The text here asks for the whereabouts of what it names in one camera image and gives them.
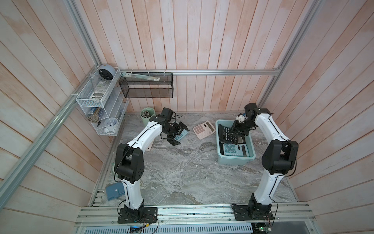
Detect ruler on black basket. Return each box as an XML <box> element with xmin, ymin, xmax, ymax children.
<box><xmin>121</xmin><ymin>72</ymin><xmax>160</xmax><ymax>82</ymax></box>

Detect aluminium front rail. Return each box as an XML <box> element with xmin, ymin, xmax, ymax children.
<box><xmin>75</xmin><ymin>202</ymin><xmax>316</xmax><ymax>227</ymax></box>

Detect black wire mesh basket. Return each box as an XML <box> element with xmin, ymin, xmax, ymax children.
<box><xmin>119</xmin><ymin>72</ymin><xmax>174</xmax><ymax>98</ymax></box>

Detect pale pink calculator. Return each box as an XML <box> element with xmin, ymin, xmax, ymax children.
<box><xmin>143</xmin><ymin>139</ymin><xmax>154</xmax><ymax>151</ymax></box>

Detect blue notebook by left wall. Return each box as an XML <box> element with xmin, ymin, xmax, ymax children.
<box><xmin>105</xmin><ymin>182</ymin><xmax>126</xmax><ymax>201</ymax></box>

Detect pens in cup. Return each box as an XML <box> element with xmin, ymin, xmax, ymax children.
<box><xmin>141</xmin><ymin>110</ymin><xmax>152</xmax><ymax>119</ymax></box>

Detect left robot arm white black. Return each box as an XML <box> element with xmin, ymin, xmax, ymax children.
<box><xmin>114</xmin><ymin>108</ymin><xmax>189</xmax><ymax>220</ymax></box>

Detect teal plastic storage box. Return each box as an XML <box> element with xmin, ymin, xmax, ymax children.
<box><xmin>215</xmin><ymin>120</ymin><xmax>256</xmax><ymax>165</ymax></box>

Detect mint green pen cup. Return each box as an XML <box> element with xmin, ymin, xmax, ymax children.
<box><xmin>140</xmin><ymin>107</ymin><xmax>155</xmax><ymax>126</ymax></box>

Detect teal calculator face up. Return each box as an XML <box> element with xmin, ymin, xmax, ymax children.
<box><xmin>223</xmin><ymin>143</ymin><xmax>249</xmax><ymax>157</ymax></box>

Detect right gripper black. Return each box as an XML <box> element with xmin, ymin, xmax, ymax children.
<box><xmin>227</xmin><ymin>120</ymin><xmax>255</xmax><ymax>137</ymax></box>

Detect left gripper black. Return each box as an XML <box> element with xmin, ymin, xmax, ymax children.
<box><xmin>163</xmin><ymin>121</ymin><xmax>190</xmax><ymax>145</ymax></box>

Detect white wire mesh shelf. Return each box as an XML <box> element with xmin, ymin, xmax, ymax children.
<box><xmin>76</xmin><ymin>66</ymin><xmax>129</xmax><ymax>136</ymax></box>

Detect black calculator face down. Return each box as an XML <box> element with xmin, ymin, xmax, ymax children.
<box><xmin>218</xmin><ymin>124</ymin><xmax>245</xmax><ymax>144</ymax></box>

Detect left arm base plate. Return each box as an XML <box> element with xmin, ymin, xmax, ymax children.
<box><xmin>117</xmin><ymin>205</ymin><xmax>158</xmax><ymax>224</ymax></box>

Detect teal calculator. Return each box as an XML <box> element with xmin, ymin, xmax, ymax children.
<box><xmin>174</xmin><ymin>129</ymin><xmax>189</xmax><ymax>141</ymax></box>

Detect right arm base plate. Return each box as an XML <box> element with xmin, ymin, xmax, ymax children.
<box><xmin>231</xmin><ymin>202</ymin><xmax>274</xmax><ymax>221</ymax></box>

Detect white mug on shelf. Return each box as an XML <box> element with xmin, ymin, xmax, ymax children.
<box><xmin>104</xmin><ymin>117</ymin><xmax>118</xmax><ymax>134</ymax></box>

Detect grey round alarm clock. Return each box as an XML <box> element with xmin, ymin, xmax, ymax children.
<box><xmin>98</xmin><ymin>64</ymin><xmax>116</xmax><ymax>81</ymax></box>

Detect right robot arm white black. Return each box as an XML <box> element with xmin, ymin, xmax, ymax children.
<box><xmin>229</xmin><ymin>103</ymin><xmax>299</xmax><ymax>219</ymax></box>

